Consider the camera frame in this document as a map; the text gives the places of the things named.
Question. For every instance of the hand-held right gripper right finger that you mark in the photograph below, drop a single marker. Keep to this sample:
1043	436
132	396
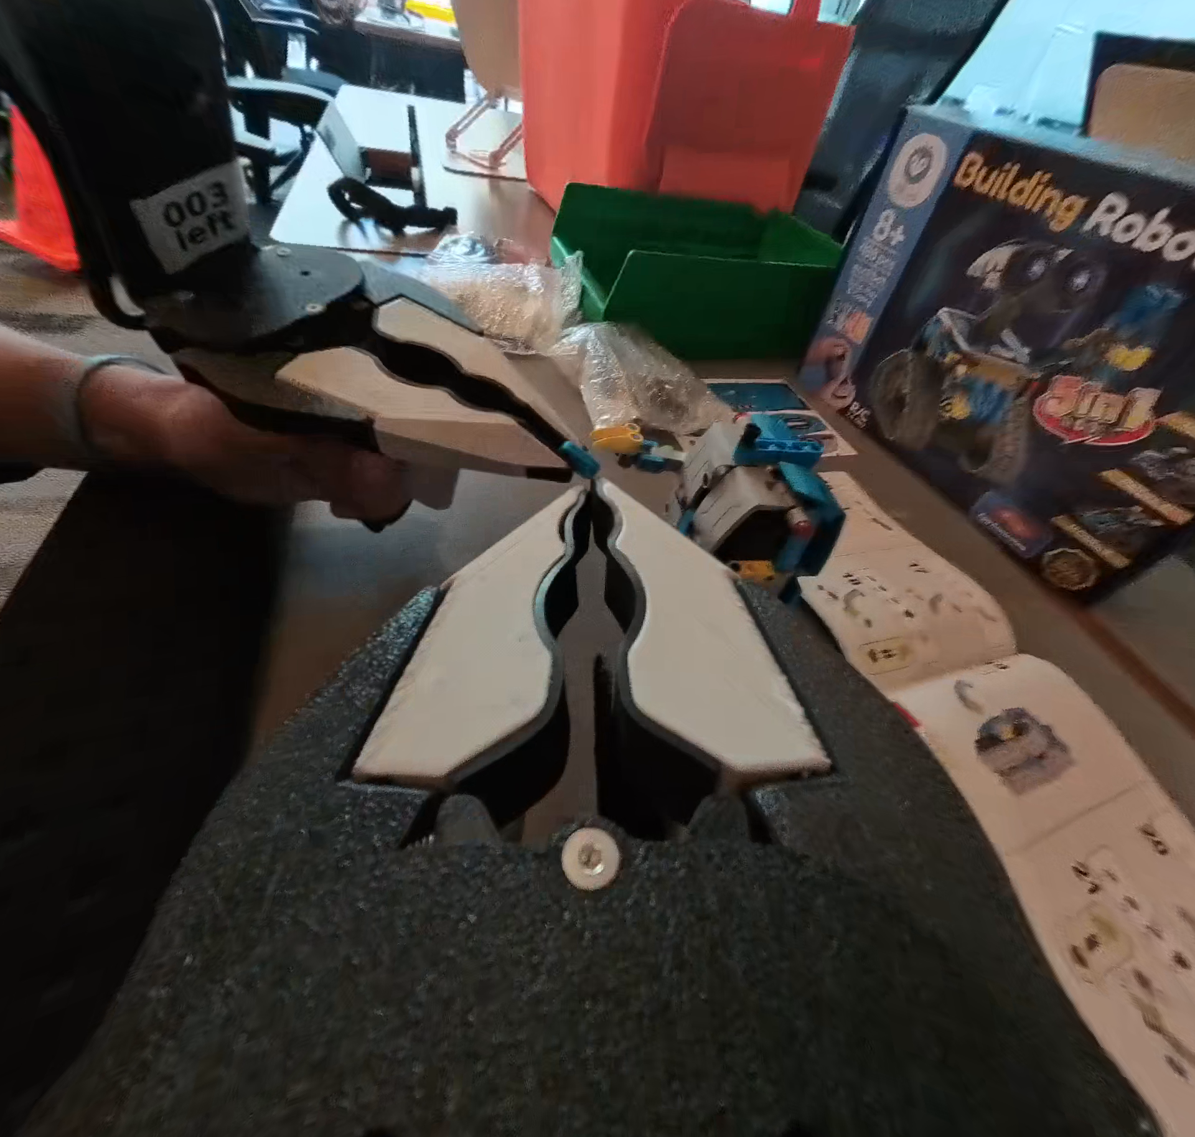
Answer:
728	689

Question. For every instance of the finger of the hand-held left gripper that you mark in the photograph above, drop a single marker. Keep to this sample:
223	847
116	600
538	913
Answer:
448	339
420	423

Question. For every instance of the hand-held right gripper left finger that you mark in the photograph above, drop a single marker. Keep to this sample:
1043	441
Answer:
458	680

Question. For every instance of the grey blue brick robot model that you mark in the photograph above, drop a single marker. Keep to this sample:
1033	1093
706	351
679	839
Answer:
738	493

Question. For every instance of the person's left hand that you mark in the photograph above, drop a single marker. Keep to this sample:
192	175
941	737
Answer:
187	437

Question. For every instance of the bubble wrap bag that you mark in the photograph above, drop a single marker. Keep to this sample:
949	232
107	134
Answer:
504	298
635	382

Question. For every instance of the orange traffic cone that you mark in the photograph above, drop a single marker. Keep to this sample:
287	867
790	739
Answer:
38	203

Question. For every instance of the black office chair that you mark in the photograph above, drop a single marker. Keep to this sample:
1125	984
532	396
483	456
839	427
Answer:
271	100

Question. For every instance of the green plastic bin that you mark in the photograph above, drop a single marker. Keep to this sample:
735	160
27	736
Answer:
710	288

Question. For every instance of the sticker sheet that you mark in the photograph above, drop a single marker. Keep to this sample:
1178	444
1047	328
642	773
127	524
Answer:
766	400

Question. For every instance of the orange storage box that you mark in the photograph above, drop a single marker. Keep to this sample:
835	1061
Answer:
607	82

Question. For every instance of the instruction booklet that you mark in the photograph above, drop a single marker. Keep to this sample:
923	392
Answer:
1027	736

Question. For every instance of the grey wristband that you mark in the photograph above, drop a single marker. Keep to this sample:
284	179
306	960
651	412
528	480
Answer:
79	391

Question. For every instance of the dark perforated chair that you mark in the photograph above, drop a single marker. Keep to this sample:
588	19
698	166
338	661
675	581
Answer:
140	689

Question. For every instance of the metal laptop stand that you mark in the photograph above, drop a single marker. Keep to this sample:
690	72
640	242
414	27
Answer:
476	16

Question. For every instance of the dark blue robot kit box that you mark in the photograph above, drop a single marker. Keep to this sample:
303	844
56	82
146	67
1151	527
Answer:
1027	335

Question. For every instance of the black mesh chair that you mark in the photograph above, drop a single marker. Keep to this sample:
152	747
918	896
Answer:
915	63

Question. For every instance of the black framed tan panel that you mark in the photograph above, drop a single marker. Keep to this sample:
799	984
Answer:
1139	110

